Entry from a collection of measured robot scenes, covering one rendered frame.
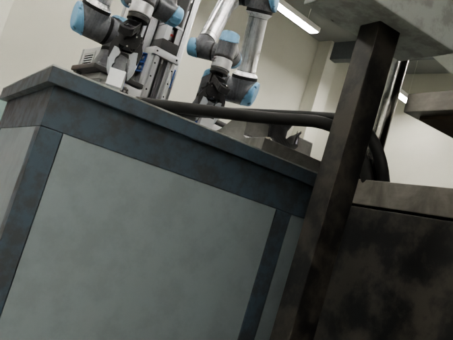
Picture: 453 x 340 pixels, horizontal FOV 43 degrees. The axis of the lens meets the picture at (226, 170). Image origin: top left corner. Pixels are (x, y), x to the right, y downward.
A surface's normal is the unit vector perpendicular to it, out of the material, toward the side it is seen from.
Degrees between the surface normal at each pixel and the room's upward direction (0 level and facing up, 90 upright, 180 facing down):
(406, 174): 90
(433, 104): 90
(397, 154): 90
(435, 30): 90
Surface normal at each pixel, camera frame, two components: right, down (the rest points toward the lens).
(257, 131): 0.52, -0.04
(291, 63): 0.65, 0.11
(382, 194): -0.82, -0.31
